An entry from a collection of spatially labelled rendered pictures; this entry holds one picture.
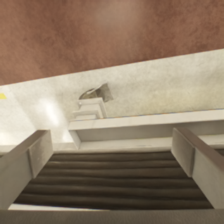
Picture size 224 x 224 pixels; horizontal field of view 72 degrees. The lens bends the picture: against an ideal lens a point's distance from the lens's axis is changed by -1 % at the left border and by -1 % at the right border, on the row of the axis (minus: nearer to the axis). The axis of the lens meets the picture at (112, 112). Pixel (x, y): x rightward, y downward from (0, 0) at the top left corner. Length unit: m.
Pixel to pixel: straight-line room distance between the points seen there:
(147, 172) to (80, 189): 0.25
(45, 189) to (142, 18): 0.85
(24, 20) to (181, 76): 0.89
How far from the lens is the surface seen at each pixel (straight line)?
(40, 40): 1.01
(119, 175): 0.65
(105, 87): 0.94
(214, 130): 0.73
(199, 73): 1.00
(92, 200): 0.62
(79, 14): 0.89
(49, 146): 0.17
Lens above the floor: 0.85
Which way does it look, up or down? 51 degrees down
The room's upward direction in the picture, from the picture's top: 169 degrees counter-clockwise
